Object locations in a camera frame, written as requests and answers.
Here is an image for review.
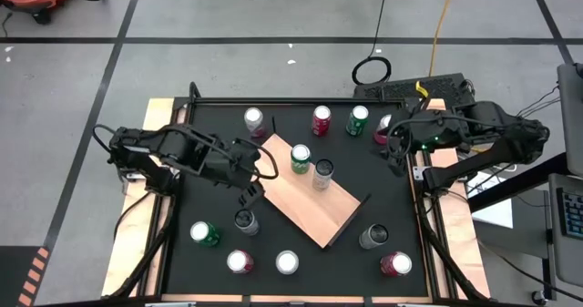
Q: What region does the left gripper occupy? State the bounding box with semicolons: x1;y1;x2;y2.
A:
217;138;265;209

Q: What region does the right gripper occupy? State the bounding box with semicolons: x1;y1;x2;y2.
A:
390;111;436;177

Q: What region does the silver Celsius Peach Vibe can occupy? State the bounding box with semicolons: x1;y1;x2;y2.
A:
358;223;390;251
233;208;261;237
312;158;335;192

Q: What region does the green Sprite can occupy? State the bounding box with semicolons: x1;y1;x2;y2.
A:
344;105;370;138
290;143;312;176
189;220;221;248

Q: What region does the pink white Spindrift can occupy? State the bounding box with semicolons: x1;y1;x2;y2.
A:
274;250;301;276
373;113;394;147
243;107;268;139

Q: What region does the black computer case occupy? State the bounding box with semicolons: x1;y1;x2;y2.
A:
353;72;477;103

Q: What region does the white paper sheet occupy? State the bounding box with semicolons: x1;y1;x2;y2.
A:
468;169;516;230

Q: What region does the black desk beam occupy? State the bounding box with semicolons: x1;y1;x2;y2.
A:
466;151;559;212

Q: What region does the black keyboard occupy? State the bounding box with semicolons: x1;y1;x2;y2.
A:
558;186;583;242

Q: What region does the grey monitor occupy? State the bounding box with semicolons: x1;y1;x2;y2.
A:
556;63;583;176

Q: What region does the grey desk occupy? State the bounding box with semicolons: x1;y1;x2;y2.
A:
544;172;583;290

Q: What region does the black hazard-striped floor mat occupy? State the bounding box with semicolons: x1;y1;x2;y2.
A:
0;245;51;307

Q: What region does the wooden shelf black metal frame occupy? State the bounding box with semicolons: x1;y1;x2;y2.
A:
251;114;373;250

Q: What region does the black aluminium table frame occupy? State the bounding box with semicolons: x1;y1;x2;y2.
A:
102;81;491;303

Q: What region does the black coiled cable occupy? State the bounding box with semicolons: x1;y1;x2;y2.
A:
350;0;393;87

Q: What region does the yellow cable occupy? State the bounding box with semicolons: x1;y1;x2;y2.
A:
414;0;459;97

